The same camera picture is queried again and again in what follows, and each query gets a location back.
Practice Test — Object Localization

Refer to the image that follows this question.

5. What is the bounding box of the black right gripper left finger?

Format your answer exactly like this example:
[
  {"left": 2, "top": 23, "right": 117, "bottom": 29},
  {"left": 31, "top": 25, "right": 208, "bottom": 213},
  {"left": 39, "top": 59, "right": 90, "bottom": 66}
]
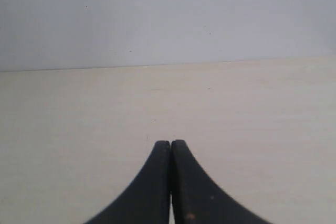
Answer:
[{"left": 87, "top": 141, "right": 170, "bottom": 224}]

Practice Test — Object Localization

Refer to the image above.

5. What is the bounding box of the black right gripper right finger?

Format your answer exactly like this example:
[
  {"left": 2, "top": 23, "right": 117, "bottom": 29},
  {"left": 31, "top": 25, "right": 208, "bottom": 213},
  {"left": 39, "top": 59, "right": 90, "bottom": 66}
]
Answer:
[{"left": 171, "top": 140, "right": 268, "bottom": 224}]

